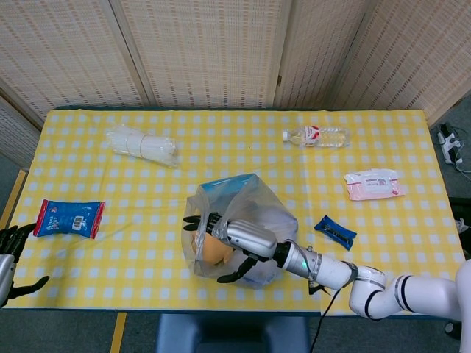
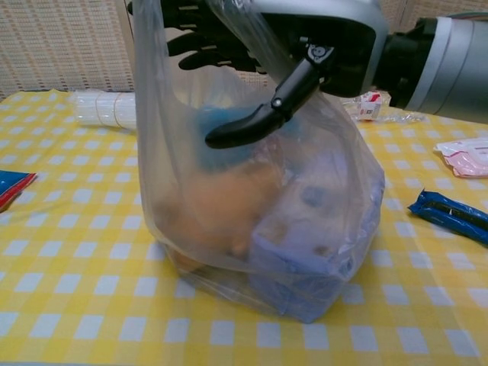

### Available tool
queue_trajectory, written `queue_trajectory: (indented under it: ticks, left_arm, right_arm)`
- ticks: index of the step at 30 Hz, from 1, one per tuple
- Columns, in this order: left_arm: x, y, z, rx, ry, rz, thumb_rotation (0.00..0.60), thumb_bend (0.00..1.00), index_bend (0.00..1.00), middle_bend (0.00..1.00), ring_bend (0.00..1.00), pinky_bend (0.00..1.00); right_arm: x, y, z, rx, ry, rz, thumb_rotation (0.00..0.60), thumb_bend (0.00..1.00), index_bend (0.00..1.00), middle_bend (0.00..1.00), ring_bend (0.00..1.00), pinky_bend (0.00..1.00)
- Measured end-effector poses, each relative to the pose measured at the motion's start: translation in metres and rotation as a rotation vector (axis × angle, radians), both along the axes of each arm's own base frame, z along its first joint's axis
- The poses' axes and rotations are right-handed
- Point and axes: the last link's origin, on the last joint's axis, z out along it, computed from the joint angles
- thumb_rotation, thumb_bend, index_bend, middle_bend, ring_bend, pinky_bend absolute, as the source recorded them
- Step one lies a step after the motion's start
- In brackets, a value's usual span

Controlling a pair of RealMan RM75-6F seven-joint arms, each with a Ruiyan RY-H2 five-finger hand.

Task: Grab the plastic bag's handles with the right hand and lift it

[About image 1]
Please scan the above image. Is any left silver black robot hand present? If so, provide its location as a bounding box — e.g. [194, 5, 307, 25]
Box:
[0, 222, 51, 308]

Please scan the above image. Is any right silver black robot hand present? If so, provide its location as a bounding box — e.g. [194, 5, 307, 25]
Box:
[183, 212, 280, 284]

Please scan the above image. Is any translucent plastic bag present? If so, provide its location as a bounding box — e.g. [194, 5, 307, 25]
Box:
[183, 172, 299, 290]

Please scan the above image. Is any orange bread item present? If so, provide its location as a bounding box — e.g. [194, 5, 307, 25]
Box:
[194, 234, 236, 266]

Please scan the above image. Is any blue red snack packet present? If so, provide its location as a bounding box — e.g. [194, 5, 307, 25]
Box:
[32, 199, 106, 240]

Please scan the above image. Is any blue snack bar wrapper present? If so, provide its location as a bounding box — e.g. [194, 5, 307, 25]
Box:
[314, 215, 358, 252]

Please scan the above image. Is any yellow white checked tablecloth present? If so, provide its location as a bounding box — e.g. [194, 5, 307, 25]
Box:
[0, 107, 467, 318]

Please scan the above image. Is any clear plastic water bottle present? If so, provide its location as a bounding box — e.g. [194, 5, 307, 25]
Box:
[282, 125, 352, 149]

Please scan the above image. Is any pink wet wipes pack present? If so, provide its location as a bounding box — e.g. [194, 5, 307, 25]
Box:
[344, 168, 407, 202]

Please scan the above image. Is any woven folding screen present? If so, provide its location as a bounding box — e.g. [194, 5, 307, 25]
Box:
[0, 0, 471, 128]

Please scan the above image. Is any white power strip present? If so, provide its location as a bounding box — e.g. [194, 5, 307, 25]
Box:
[436, 124, 464, 165]

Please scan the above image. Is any black cable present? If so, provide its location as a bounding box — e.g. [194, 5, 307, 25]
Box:
[308, 281, 345, 353]

